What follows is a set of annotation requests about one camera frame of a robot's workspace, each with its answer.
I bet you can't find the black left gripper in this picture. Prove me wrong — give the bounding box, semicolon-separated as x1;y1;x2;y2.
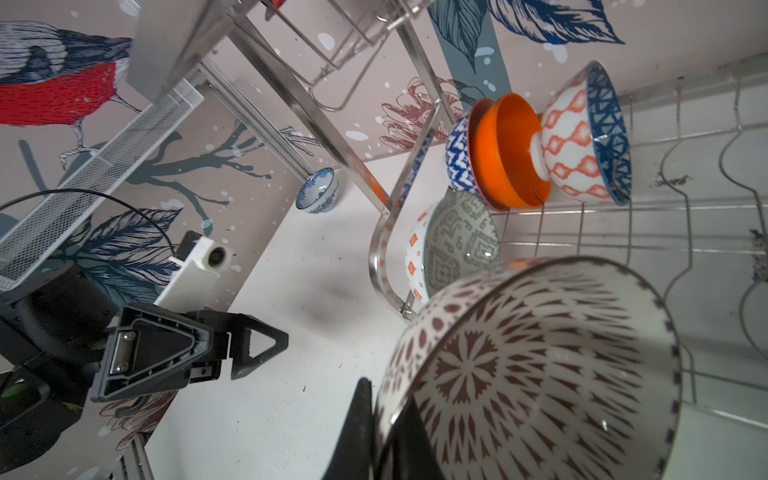
90;303;289;402

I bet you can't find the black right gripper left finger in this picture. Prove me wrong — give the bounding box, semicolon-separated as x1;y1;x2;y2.
322;377;374;480

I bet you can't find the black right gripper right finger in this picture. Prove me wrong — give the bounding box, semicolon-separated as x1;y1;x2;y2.
383;400;444;480

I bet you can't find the brown white patterned bowl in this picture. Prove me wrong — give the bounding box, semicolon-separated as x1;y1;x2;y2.
373;256;683;479

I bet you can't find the red patterned bowl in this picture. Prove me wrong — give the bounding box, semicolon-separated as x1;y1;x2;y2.
445;98;506;212

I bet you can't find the orange plastic bowl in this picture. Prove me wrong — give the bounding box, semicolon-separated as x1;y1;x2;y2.
471;93;551;210

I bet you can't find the blue triangle pattern bowl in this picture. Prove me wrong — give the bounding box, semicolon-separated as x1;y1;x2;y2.
530;61;632;206

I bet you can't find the stainless steel dish rack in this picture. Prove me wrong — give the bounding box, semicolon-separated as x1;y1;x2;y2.
125;0;768;433

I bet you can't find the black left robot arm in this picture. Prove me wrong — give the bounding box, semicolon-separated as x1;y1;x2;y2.
1;266;289;473

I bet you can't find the blue floral white bowl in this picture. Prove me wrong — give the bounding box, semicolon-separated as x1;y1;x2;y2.
295;168;340;214

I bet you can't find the white wire mesh basket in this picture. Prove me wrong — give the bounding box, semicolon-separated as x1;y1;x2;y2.
1;80;203;291

